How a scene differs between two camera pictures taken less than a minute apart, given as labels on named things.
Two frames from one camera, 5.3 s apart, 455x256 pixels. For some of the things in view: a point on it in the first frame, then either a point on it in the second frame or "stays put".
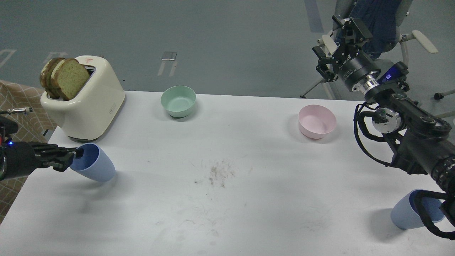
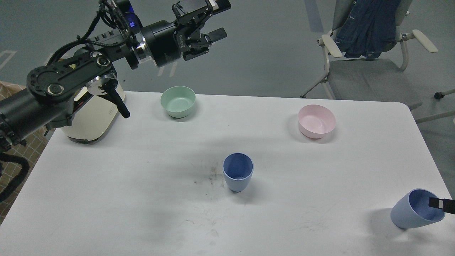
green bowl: (178, 100) stays put
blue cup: (94, 164) -> (238, 168)
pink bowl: (315, 121) stays put
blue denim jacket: (381, 18) stays put
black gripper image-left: (48, 154) -> (163, 42)
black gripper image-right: (352, 63) -> (448, 205)
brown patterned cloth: (32, 127) -> (10, 174)
